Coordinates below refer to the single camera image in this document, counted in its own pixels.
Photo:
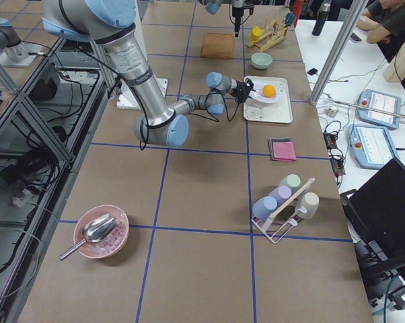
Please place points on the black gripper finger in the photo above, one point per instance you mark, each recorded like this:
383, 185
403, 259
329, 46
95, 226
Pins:
251, 90
236, 21

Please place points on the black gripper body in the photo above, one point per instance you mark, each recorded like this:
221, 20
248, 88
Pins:
241, 90

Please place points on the white round plate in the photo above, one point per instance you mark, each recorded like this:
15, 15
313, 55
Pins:
259, 83

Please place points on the orange fruit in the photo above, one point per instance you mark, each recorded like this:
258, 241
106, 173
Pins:
269, 91

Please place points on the white rectangular tray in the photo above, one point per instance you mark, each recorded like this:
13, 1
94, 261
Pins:
275, 113

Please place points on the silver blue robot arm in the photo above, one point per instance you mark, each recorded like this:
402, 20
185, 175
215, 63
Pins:
111, 25

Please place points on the yellow cup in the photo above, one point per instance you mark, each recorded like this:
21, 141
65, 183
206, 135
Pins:
255, 34

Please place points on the green ceramic bowl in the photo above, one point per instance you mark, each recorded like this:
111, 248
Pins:
261, 61

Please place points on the wooden dish rack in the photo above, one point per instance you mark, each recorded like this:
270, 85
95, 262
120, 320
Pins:
273, 33

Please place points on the teal cup on rack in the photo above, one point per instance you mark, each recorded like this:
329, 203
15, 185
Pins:
289, 19

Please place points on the grey folded cloth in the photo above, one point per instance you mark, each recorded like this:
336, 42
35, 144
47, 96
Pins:
272, 140

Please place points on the pink folded cloth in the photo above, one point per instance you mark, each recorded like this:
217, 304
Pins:
283, 151

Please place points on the black water bottle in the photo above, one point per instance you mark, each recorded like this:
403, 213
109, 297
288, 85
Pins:
322, 16

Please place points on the black power strip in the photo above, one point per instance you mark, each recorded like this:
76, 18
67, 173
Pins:
336, 156

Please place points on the green plastic cup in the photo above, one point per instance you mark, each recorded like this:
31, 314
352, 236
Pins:
292, 182

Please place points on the purple plastic cup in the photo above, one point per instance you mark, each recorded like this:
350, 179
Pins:
281, 194

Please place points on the blue plastic cup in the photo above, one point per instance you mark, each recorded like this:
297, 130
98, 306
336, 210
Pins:
264, 207

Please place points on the far teach pendant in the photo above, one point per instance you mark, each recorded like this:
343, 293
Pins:
379, 108

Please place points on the teach pendant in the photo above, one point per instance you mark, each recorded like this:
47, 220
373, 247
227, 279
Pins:
371, 146
379, 108

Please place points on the beige plastic cup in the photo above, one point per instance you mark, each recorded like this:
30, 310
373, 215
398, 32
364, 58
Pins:
308, 205

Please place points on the near teach pendant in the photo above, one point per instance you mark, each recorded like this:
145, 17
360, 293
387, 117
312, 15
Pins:
371, 146

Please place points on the seated person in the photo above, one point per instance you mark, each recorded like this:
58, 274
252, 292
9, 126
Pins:
384, 22

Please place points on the black laptop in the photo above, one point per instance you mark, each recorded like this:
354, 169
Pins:
378, 208

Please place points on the metal scoop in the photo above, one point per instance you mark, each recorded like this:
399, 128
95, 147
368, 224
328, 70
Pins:
93, 232

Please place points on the pink bowl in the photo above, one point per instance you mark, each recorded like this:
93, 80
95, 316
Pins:
113, 242

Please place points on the aluminium frame post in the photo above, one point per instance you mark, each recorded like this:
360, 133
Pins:
348, 25

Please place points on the white wire cup rack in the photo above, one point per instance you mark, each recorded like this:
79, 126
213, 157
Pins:
284, 218

